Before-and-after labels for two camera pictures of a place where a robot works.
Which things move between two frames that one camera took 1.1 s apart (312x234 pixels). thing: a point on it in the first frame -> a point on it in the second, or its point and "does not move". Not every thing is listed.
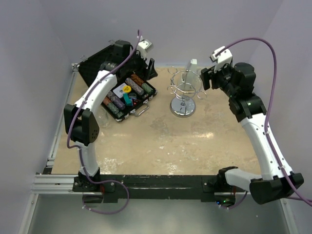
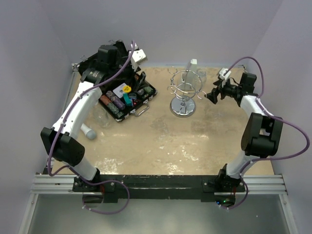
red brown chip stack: (106, 101) does not move
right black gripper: (209, 74) -> (213, 95)
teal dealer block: (128, 101) does not move
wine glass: (103, 118) does not move
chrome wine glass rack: (185, 85) does not move
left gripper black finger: (152, 72) -> (144, 82)
